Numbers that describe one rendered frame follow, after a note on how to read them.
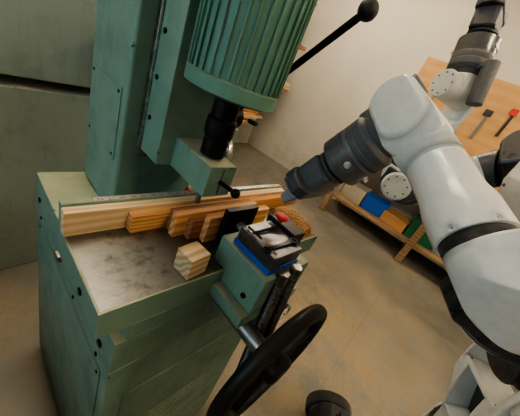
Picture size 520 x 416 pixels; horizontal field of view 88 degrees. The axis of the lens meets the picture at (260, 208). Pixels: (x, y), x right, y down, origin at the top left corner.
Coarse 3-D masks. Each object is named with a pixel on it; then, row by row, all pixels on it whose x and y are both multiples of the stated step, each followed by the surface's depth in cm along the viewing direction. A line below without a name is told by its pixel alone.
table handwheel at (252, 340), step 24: (312, 312) 46; (240, 336) 54; (288, 336) 41; (312, 336) 59; (264, 360) 39; (288, 360) 50; (240, 384) 38; (264, 384) 59; (216, 408) 40; (240, 408) 52
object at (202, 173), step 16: (176, 144) 59; (192, 144) 58; (176, 160) 60; (192, 160) 55; (208, 160) 54; (224, 160) 57; (192, 176) 56; (208, 176) 53; (224, 176) 55; (208, 192) 55; (224, 192) 58
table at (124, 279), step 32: (64, 256) 47; (96, 256) 46; (128, 256) 48; (160, 256) 51; (96, 288) 41; (128, 288) 43; (160, 288) 45; (192, 288) 50; (224, 288) 54; (96, 320) 38; (128, 320) 43
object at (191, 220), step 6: (198, 216) 58; (204, 216) 59; (192, 222) 56; (198, 222) 57; (186, 228) 58; (192, 228) 56; (198, 228) 58; (186, 234) 58; (192, 234) 58; (198, 234) 59
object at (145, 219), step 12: (192, 204) 63; (264, 204) 80; (276, 204) 85; (288, 204) 91; (132, 216) 51; (144, 216) 53; (156, 216) 55; (132, 228) 53; (144, 228) 55; (156, 228) 57
